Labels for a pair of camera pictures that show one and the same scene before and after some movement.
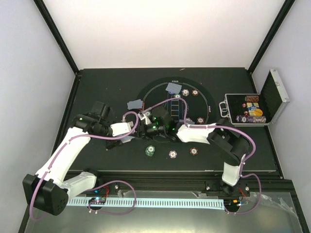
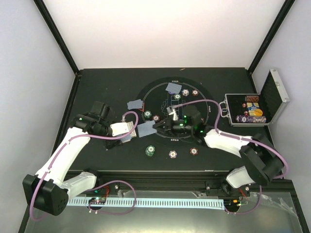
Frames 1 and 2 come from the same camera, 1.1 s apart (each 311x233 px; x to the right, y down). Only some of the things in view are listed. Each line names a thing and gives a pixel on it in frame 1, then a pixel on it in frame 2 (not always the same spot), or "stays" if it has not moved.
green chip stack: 149,150 stays
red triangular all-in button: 143,108 stays
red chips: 195,92 stays
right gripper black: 146,133 to 166,121
